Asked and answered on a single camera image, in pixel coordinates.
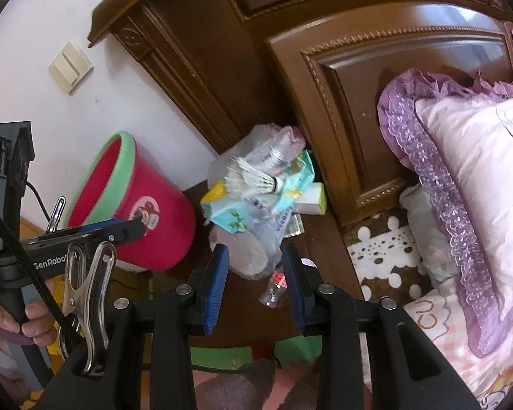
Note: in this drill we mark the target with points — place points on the green foam floor mat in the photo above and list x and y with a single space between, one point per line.
213 352

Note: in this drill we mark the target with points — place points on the small clear plastic bottle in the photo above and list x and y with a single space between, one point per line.
273 292

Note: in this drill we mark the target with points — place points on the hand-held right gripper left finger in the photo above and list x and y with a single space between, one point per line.
217 290

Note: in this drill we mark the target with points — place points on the brown and white patterned blanket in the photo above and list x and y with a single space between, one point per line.
380 252

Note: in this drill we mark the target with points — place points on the metal spring clip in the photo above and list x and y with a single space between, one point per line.
83 290
56 215

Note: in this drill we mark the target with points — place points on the teal wet wipes pack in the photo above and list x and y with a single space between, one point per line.
235 218

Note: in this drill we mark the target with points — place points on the pink printed bed sheet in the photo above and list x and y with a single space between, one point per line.
453 371

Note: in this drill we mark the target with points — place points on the red bin with green rim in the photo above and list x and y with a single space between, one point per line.
154 205

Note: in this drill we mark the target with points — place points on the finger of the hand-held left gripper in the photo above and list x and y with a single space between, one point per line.
104 225
130 230

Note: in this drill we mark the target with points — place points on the brown wooden headboard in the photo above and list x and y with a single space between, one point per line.
239 51

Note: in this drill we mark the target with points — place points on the white and green carton box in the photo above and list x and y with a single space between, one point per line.
312 200

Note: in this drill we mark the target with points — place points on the beige wall switch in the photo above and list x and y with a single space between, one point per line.
70 67

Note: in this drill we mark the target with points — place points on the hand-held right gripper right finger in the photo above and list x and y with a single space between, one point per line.
293 290

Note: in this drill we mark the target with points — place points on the white feather shuttlecock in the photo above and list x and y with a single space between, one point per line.
250 179

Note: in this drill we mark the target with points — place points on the silver foil sachet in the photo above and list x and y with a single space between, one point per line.
293 225

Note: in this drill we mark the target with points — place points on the pink fluffy rug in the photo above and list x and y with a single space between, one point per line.
248 388

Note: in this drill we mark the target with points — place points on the person's left hand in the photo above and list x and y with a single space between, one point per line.
38 320

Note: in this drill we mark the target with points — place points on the purple and white cloth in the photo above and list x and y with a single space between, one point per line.
474 171

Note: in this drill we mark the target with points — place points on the clear plastic bag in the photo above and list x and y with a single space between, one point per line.
248 256

